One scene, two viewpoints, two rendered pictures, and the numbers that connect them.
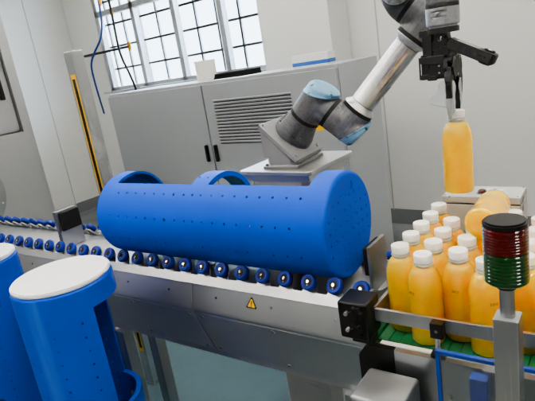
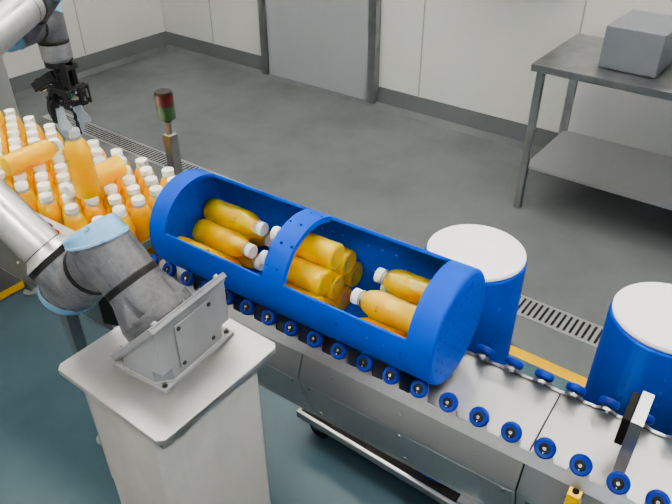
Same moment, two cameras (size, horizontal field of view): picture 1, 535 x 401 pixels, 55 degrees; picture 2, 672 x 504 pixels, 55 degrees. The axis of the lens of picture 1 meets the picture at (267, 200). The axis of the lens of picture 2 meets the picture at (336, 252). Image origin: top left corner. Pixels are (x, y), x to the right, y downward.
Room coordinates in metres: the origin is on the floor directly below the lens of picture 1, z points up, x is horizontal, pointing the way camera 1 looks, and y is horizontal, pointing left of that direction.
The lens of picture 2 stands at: (2.90, 0.18, 2.09)
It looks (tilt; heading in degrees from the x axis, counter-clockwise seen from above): 35 degrees down; 178
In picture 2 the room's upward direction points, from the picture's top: straight up
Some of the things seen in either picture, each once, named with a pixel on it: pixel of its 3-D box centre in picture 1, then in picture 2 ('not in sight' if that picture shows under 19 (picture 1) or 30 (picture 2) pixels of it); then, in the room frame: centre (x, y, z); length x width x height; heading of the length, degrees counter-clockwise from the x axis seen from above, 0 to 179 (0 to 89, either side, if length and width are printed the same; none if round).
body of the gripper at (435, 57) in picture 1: (441, 54); (66, 83); (1.24, -0.46, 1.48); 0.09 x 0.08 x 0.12; 53
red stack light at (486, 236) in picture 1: (505, 237); (164, 99); (0.71, -0.34, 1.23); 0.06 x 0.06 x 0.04
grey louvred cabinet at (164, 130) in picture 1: (240, 174); not in sight; (3.81, 0.17, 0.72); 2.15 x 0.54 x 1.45; 51
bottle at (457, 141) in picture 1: (458, 153); (81, 165); (1.22, -0.48, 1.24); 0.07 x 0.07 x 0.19
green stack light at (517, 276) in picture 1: (505, 265); (166, 111); (0.71, -0.34, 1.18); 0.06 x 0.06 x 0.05
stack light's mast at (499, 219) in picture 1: (505, 268); (166, 112); (0.71, -0.34, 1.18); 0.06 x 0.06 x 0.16
